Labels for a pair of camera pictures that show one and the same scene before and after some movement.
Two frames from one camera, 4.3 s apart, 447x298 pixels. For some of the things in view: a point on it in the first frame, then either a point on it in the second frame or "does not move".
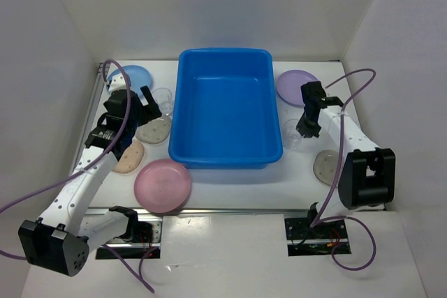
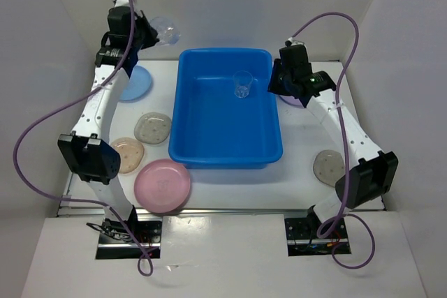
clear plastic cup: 292,138 to 242,80
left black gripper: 152,107 to 153,35
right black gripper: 304,130 to 273,86
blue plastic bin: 225,114 does not move
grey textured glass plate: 154,132 does not move
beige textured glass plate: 130,159 does not move
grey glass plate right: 325,165 does not move
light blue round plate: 137,76 does not move
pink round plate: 162,185 does not move
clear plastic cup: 163,98 to 167,33
